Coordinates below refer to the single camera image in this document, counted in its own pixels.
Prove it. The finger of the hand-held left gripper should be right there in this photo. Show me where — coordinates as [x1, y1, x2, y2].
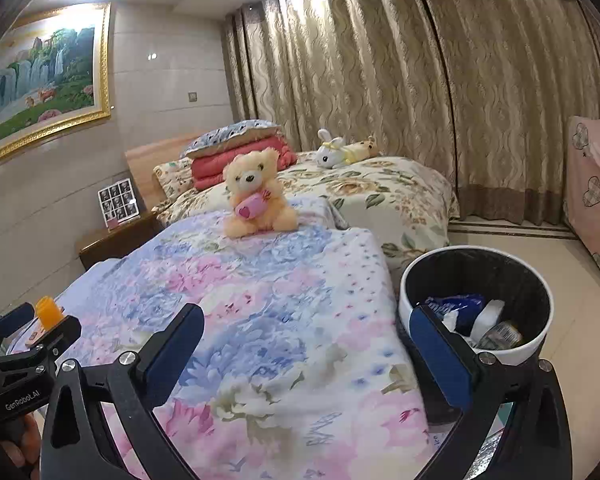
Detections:
[0, 302, 36, 361]
[0, 316, 83, 376]

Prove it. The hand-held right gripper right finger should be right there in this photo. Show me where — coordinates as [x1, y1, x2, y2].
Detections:
[409, 304, 573, 480]

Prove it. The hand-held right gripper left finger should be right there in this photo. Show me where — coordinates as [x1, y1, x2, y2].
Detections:
[39, 303, 206, 480]

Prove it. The blue snack wrapper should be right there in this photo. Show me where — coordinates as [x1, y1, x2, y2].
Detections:
[417, 294, 486, 333]

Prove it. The white trash bin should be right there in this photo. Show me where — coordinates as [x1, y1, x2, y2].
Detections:
[397, 245, 553, 426]

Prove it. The person's left hand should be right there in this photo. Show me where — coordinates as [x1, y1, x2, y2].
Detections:
[0, 410, 44, 468]

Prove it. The small orange container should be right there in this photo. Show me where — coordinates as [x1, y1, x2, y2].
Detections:
[35, 297, 65, 332]

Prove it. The wooden nightstand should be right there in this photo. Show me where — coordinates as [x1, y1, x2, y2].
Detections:
[77, 210, 163, 271]

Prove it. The blue pink floral blanket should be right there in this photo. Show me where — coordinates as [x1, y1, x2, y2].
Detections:
[10, 195, 461, 480]

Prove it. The cream floral bedspread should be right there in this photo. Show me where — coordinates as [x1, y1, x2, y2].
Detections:
[155, 150, 461, 286]

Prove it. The floral pillow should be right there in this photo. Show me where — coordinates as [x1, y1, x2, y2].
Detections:
[152, 156, 196, 198]

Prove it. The red folded blanket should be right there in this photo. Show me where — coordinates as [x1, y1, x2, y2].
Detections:
[191, 135, 299, 191]

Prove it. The beige teddy bear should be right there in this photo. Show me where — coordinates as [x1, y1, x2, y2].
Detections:
[222, 146, 300, 239]

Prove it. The wooden headboard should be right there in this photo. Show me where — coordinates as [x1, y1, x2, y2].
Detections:
[125, 132, 206, 211]

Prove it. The yellow plush toy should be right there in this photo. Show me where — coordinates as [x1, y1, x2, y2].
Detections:
[342, 135, 382, 165]

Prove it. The blue patterned pillow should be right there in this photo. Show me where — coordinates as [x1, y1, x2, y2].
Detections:
[180, 119, 281, 159]

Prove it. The white rabbit plush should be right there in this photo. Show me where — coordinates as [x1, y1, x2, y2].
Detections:
[314, 128, 353, 169]

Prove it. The pink cloth covered furniture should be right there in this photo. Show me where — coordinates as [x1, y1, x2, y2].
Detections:
[562, 115, 600, 306]

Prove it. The gold framed landscape painting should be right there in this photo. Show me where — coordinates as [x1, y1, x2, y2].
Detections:
[0, 2, 113, 173]

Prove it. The beige patterned curtain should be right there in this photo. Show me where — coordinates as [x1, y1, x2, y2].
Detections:
[405, 0, 600, 228]
[224, 0, 461, 221]

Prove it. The photo grid frame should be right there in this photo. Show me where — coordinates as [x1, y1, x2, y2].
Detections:
[98, 178, 142, 226]

